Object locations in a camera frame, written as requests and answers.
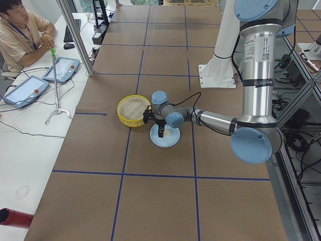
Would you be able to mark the red cylinder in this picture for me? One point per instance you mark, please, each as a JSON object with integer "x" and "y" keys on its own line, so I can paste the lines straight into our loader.
{"x": 13, "y": 218}

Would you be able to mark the green handled reacher grabber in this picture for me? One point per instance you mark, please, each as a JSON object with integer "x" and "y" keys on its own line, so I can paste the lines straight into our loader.
{"x": 58, "y": 110}

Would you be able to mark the far blue teach pendant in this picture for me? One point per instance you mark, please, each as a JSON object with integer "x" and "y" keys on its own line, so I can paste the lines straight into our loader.
{"x": 65, "y": 69}

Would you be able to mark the white steamed bun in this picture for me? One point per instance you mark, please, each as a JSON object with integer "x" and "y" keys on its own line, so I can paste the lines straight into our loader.
{"x": 166, "y": 133}

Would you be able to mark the black computer mouse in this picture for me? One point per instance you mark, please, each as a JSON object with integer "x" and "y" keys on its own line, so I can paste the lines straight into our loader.
{"x": 68, "y": 46}

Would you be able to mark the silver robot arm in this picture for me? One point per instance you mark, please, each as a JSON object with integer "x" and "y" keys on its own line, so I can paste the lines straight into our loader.
{"x": 255, "y": 136}

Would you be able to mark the seated person in beige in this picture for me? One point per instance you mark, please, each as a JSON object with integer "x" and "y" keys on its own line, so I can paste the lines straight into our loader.
{"x": 25, "y": 36}

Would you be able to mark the near blue teach pendant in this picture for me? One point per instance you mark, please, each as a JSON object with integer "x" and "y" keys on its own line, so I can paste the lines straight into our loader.
{"x": 26, "y": 92}

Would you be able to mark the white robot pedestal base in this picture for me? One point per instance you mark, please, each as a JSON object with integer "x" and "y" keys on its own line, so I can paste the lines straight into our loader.
{"x": 218, "y": 72}

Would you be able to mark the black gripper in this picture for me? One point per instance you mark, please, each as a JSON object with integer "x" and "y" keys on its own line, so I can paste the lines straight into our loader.
{"x": 159, "y": 122}

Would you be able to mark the aluminium frame post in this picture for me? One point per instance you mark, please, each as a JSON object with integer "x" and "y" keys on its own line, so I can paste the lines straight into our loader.
{"x": 68, "y": 16}

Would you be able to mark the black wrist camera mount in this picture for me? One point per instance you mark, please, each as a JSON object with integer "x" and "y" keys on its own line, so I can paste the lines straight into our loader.
{"x": 148, "y": 114}

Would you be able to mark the blue teach pendant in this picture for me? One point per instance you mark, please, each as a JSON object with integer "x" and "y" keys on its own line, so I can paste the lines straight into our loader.
{"x": 26, "y": 92}
{"x": 65, "y": 69}

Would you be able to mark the yellow round steamer basket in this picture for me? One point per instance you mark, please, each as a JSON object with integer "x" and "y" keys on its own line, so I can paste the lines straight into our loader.
{"x": 130, "y": 110}

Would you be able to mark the light blue plate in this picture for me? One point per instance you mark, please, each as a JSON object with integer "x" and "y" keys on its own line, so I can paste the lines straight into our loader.
{"x": 164, "y": 142}

